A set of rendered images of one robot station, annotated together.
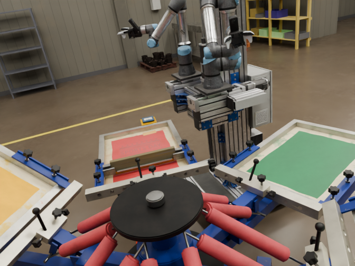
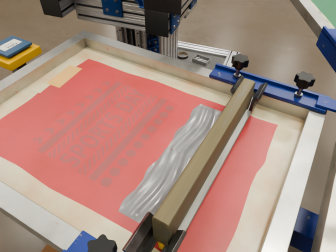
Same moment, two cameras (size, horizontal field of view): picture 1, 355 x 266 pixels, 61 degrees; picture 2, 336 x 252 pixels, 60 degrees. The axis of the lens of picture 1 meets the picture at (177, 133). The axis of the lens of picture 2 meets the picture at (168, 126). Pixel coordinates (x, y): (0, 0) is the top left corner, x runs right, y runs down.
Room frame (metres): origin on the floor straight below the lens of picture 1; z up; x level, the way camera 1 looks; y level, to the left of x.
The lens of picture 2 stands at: (1.48, 0.58, 1.46)
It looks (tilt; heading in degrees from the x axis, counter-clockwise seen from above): 45 degrees down; 309
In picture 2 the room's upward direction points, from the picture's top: straight up
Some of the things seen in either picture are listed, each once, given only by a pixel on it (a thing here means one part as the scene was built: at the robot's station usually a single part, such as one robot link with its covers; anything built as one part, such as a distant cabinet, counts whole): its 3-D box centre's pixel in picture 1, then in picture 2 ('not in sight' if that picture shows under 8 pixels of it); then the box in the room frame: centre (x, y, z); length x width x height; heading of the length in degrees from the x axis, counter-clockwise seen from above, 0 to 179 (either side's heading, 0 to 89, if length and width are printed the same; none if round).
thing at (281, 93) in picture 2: (188, 157); (263, 94); (1.66, -0.05, 0.98); 0.30 x 0.05 x 0.07; 9
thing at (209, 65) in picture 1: (212, 63); not in sight; (2.15, -0.32, 1.42); 0.13 x 0.12 x 0.14; 84
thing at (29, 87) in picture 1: (21, 54); not in sight; (7.98, 3.56, 1.00); 1.08 x 0.44 x 2.01; 108
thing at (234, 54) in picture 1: (231, 50); not in sight; (1.88, -0.40, 1.56); 0.11 x 0.08 x 0.11; 84
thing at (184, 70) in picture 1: (186, 67); not in sight; (2.62, -0.16, 1.31); 0.15 x 0.15 x 0.10
